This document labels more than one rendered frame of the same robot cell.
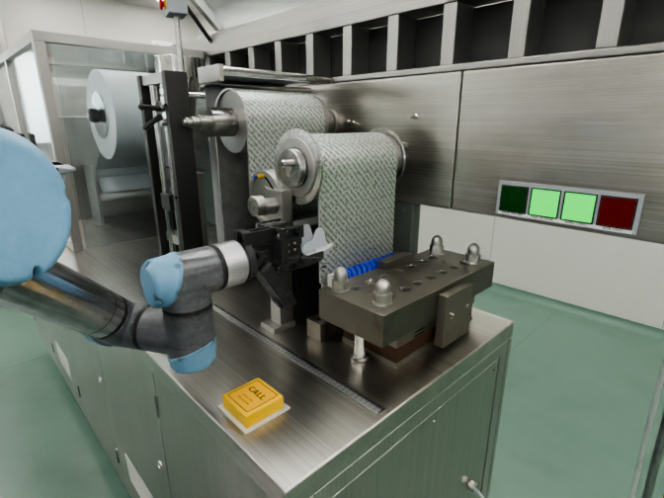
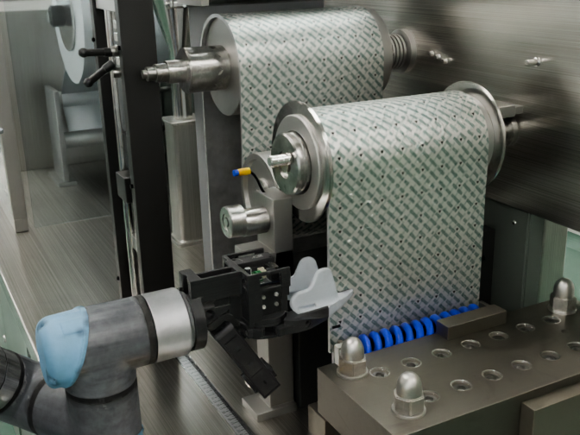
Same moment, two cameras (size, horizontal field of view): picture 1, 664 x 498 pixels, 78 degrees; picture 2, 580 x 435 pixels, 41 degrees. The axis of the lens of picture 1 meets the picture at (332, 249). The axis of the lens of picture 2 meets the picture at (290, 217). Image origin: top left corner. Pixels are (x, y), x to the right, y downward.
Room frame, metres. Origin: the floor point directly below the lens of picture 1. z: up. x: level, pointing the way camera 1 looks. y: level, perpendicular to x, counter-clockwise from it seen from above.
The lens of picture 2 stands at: (-0.03, -0.17, 1.49)
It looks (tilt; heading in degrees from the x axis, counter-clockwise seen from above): 19 degrees down; 17
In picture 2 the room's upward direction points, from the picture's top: 1 degrees counter-clockwise
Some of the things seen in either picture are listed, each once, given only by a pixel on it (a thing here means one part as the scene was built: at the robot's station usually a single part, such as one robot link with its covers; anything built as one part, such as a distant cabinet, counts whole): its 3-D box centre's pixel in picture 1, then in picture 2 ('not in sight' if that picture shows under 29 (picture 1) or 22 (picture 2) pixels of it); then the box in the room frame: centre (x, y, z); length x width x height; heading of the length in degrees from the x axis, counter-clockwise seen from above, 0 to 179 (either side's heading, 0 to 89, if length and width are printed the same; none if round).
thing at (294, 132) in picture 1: (297, 167); (300, 161); (0.83, 0.07, 1.25); 0.15 x 0.01 x 0.15; 44
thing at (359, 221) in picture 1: (359, 229); (408, 264); (0.87, -0.06, 1.11); 0.23 x 0.01 x 0.18; 134
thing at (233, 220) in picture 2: (256, 206); (233, 221); (0.80, 0.15, 1.18); 0.04 x 0.02 x 0.04; 44
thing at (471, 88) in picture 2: (379, 159); (466, 135); (1.00, -0.12, 1.25); 0.15 x 0.01 x 0.15; 44
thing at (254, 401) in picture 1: (253, 401); not in sight; (0.55, 0.13, 0.91); 0.07 x 0.07 x 0.02; 44
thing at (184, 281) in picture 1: (184, 278); (95, 343); (0.59, 0.23, 1.11); 0.11 x 0.08 x 0.09; 134
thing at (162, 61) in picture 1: (178, 67); not in sight; (1.42, 0.49, 1.50); 0.14 x 0.14 x 0.06
